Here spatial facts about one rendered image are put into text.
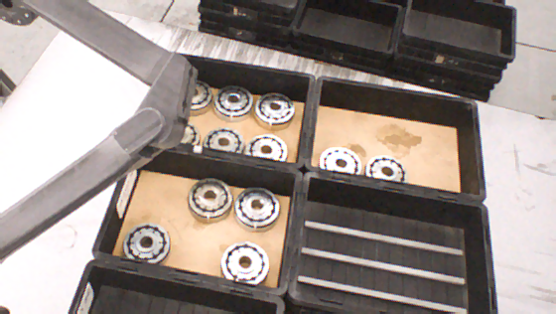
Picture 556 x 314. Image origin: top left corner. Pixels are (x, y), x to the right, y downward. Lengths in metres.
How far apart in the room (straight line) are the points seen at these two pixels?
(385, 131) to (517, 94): 1.57
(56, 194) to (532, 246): 1.20
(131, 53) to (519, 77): 2.51
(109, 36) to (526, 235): 1.19
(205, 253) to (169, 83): 0.58
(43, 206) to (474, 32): 1.94
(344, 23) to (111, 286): 1.62
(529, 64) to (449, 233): 1.91
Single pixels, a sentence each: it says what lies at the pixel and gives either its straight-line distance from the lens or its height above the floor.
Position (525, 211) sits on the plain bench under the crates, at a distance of 1.64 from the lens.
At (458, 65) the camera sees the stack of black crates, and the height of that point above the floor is 0.50.
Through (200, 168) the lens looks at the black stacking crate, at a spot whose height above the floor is 0.88.
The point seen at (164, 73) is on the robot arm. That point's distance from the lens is 0.73.
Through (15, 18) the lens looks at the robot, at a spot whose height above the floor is 1.09.
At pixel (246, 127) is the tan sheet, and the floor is 0.83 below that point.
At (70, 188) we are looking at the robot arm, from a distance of 0.78.
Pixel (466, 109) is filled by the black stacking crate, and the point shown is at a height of 0.90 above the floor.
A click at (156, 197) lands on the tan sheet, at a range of 1.30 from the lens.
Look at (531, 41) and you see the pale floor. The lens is 3.30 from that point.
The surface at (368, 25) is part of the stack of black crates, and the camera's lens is 2.45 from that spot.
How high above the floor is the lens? 1.94
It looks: 54 degrees down
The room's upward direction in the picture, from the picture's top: 1 degrees clockwise
